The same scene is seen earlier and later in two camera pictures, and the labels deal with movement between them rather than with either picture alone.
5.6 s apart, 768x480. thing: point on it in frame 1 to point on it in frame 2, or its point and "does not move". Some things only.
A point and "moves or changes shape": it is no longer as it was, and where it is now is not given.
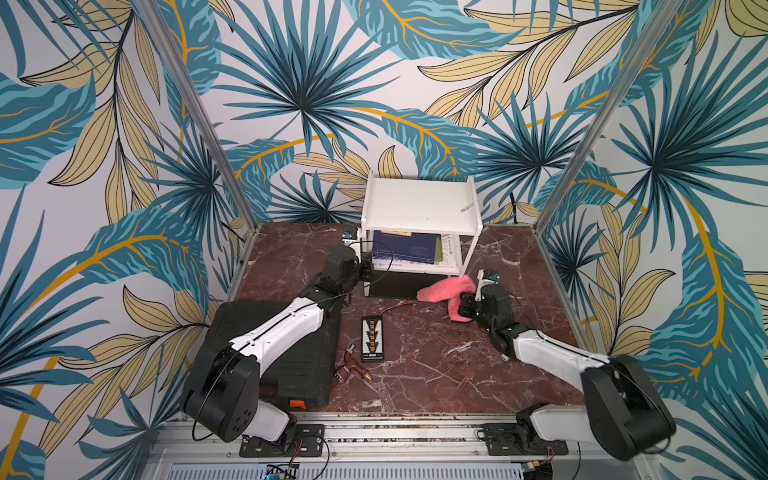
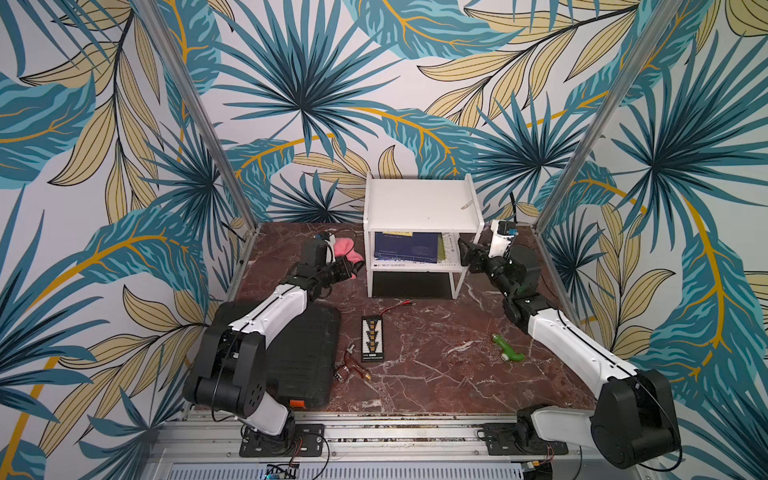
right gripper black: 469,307 to 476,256
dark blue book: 405,246 does not move
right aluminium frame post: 616,88 does not move
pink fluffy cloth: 449,291 moves or changes shape
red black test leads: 409,302 does not move
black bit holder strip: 372,338 does not move
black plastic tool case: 307,376 does not move
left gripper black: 367,269 to 346,268
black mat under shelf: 395,284 does not move
